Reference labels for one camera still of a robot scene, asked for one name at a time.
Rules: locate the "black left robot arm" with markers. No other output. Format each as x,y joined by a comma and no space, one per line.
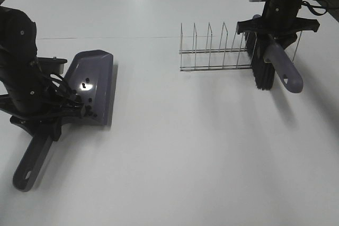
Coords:
18,46

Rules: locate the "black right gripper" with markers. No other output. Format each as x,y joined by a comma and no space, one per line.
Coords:
260,47

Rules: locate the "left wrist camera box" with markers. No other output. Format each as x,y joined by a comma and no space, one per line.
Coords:
52,65

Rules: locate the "purple brush black bristles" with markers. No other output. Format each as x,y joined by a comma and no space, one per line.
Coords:
276,62

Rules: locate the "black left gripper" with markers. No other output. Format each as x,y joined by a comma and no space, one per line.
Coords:
34,101

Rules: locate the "pile of coffee beans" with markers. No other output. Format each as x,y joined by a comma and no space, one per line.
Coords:
85,91

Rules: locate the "chrome wire dish rack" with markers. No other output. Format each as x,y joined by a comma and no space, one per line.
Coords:
216,51

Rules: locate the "purple plastic dustpan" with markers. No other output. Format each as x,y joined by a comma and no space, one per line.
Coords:
91,76

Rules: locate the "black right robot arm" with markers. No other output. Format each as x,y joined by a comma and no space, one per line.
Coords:
278,20

